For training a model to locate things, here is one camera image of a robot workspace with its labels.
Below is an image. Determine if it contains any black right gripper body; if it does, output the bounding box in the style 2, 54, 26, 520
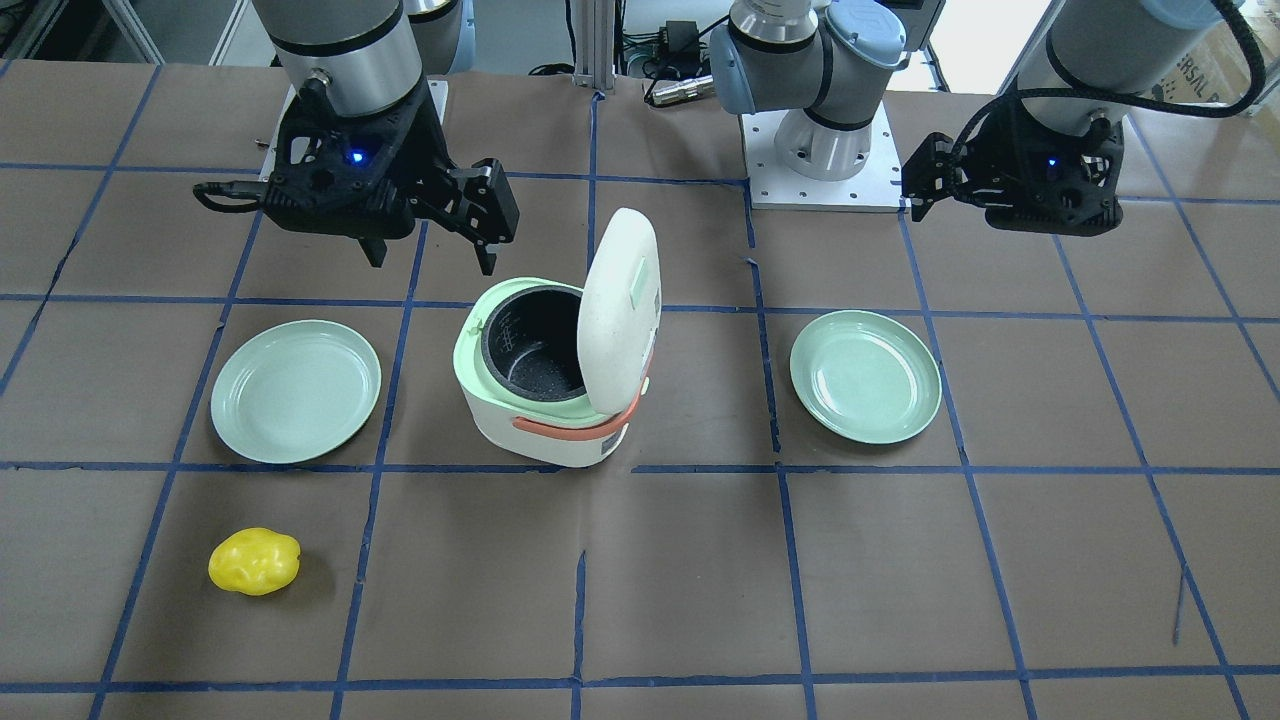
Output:
262, 76, 471, 241

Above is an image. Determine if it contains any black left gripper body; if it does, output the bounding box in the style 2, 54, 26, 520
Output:
975, 99, 1125, 237

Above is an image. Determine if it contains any white rice cooker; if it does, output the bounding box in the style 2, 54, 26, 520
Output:
452, 208, 662, 468

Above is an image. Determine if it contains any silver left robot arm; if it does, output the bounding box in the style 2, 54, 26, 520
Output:
709, 1, 1267, 237

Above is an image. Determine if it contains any green plate near right arm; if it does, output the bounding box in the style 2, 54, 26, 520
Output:
210, 319, 381, 464

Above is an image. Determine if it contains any green plate near left arm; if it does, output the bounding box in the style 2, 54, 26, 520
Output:
788, 310, 942, 445

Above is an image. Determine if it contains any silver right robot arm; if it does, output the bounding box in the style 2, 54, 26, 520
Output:
253, 1, 520, 275

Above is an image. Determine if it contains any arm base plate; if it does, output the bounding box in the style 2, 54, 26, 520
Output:
740, 105, 902, 213

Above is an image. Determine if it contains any aluminium frame post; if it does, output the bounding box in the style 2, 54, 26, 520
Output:
568, 1, 623, 95

